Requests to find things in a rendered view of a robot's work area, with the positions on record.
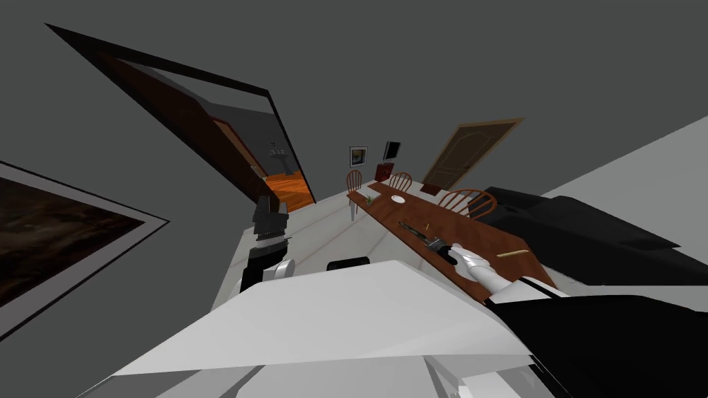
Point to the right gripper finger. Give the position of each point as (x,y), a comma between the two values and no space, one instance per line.
(416,232)

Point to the black sofa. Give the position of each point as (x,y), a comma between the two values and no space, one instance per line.
(586,232)

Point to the wooden spindle chair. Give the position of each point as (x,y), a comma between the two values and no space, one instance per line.
(400,181)
(470,202)
(354,181)

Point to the long brown wooden table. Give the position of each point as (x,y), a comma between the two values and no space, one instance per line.
(459,226)

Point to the dark brown door leaf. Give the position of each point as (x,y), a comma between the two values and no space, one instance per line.
(182,119)

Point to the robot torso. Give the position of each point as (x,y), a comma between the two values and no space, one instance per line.
(332,326)

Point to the brown panelled door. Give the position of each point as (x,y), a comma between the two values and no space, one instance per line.
(467,155)

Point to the small framed picture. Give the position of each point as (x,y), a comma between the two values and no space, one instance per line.
(358,156)

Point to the large dark framed picture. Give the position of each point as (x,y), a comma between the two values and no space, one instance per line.
(50,237)

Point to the red cabinet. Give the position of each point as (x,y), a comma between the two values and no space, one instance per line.
(384,172)

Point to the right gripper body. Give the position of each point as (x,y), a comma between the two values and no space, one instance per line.
(441,250)

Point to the small green plant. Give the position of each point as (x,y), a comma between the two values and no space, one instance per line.
(369,199)

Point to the black television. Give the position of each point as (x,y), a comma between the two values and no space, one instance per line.
(391,150)

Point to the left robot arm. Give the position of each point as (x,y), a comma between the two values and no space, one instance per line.
(264,268)

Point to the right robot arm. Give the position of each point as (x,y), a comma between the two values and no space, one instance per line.
(597,348)

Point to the yellow stick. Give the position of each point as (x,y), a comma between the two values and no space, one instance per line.
(513,254)

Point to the white plate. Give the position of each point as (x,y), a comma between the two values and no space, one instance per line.
(398,199)

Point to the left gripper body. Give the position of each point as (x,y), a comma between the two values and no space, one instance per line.
(271,222)

